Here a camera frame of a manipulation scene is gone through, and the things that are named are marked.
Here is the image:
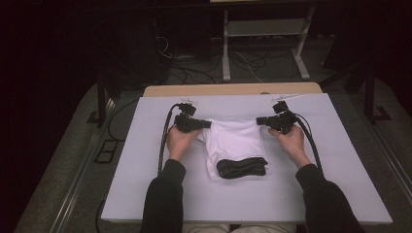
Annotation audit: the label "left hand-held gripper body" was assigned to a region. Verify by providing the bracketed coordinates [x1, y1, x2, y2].
[173, 97, 199, 134]

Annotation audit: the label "person's lap in light trousers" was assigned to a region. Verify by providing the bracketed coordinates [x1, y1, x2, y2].
[183, 222, 297, 233]

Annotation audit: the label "white metal stand frame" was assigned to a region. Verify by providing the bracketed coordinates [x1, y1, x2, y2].
[222, 5, 317, 83]

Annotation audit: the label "right hand-held gripper black cable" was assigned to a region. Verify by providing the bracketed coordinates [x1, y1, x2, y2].
[292, 113, 325, 178]

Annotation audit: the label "white floor cable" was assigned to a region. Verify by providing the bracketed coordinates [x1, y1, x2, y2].
[232, 50, 264, 83]

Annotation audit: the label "black floor cable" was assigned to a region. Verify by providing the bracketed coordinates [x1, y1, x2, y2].
[107, 98, 140, 142]

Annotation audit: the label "bundle of black floor cables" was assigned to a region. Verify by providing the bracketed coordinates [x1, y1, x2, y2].
[168, 52, 224, 85]

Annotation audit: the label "person's left hand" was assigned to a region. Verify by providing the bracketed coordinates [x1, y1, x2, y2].
[165, 125, 201, 162]

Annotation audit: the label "white shorts with black waistband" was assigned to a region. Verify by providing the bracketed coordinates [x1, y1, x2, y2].
[195, 117, 271, 183]

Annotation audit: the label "black metal stand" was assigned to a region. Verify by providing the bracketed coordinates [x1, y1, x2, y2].
[86, 74, 108, 128]
[363, 64, 392, 124]

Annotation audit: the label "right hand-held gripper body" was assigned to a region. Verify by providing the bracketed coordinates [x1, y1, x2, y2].
[271, 93, 305, 135]

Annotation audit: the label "left hand-held gripper black cable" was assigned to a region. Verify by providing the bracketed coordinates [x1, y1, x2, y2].
[156, 102, 182, 178]

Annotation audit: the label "hand-held gripper black cable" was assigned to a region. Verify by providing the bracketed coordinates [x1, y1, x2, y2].
[292, 113, 325, 178]
[156, 102, 182, 178]

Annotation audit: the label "metal floor rail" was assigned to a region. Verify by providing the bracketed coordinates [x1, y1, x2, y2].
[48, 96, 118, 233]
[356, 96, 412, 202]

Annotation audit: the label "person's right hand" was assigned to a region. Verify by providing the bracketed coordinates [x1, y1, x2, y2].
[267, 124, 312, 170]

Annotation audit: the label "white board table cover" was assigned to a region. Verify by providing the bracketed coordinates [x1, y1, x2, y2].
[100, 92, 394, 226]

